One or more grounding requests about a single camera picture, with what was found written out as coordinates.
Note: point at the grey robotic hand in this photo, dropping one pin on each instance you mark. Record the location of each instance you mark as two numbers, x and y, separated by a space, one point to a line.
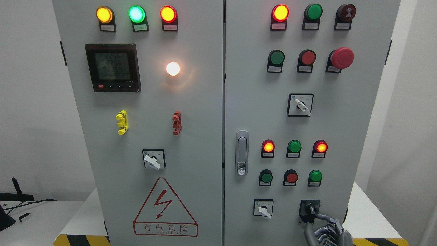
332 234

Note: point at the black rotary knob switch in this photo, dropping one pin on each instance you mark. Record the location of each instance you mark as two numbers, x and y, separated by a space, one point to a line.
308 210

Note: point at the green indicator light lower right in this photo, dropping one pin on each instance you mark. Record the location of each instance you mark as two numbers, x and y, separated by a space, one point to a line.
314 178

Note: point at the red push button lower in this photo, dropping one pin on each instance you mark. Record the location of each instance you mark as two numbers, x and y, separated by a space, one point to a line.
290 178

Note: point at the red push button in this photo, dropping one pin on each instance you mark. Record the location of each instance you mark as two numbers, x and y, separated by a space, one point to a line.
305 61
290 178

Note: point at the red indicator light middle right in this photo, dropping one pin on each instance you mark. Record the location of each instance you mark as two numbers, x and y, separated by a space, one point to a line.
319 149

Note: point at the green push button lower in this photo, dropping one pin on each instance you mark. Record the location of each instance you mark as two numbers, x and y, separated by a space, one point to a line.
265 177

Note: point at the green push button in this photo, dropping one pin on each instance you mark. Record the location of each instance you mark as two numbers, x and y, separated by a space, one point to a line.
275 61
265 177

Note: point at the green indicator light middle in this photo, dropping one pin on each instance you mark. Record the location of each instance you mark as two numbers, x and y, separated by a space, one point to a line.
294 149

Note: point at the red lit indicator middle left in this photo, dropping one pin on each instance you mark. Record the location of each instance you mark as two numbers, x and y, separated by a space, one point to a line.
267 149

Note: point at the grey right cabinet door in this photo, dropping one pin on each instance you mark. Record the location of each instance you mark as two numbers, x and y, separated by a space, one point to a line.
257 101

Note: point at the grey cabinet door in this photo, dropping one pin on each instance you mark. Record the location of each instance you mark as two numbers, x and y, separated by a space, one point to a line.
193 157
257 101

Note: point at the red electric hazard warning sticker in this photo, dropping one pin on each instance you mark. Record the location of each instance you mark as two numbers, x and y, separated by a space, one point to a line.
164 214

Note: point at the red emergency stop button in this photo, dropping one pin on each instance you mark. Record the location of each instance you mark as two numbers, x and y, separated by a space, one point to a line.
339 59

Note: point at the red push button upper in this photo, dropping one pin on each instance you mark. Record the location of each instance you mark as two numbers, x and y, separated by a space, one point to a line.
305 61

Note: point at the green push button upper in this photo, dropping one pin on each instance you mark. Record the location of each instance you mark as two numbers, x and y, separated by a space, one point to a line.
275 61

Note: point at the red terminal connector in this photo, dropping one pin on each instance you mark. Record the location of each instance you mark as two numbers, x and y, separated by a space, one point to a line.
177 126

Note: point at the dark red buzzer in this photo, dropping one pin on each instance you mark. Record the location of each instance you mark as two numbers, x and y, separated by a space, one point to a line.
344 16

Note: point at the green indicator light top right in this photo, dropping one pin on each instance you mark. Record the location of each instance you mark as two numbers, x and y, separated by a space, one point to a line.
312 15

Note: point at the red lit indicator top right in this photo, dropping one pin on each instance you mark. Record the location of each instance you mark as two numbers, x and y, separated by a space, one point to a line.
279 16

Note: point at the white lit indicator lamp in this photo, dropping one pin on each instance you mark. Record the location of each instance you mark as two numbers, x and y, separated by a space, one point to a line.
173 68

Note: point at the yellow terminal connector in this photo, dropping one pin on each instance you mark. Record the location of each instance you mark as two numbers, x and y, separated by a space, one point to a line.
122 119

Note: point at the grey left cabinet door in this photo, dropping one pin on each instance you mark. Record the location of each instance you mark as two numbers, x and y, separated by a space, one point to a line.
193 157

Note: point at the red lit indicator light left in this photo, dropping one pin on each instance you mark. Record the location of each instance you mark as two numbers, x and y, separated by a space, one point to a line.
169 18

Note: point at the black digital power meter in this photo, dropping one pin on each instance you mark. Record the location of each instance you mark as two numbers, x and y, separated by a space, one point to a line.
113 67

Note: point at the green lit indicator light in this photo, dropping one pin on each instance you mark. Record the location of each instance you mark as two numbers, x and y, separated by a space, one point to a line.
138 18

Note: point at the small white usb adapter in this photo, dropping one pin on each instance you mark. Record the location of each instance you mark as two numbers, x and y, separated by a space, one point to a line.
26 216

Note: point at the black device with antenna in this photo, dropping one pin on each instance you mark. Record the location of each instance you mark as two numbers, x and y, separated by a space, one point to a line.
18 196

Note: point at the yellow indicator light top left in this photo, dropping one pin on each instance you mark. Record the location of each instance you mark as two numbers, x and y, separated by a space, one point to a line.
106 19

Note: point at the black stand base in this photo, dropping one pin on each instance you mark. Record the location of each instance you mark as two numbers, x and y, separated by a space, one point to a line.
5 220

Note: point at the lower white selector switch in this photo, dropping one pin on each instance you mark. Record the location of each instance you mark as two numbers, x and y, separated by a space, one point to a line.
263 208

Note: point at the silver door handle lock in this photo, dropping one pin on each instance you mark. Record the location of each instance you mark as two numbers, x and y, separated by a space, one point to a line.
241 153

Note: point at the upper right selector switch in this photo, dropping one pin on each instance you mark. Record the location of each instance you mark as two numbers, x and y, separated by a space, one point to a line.
300 105

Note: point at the left door selector switch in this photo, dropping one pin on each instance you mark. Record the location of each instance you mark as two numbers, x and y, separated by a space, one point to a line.
154 158

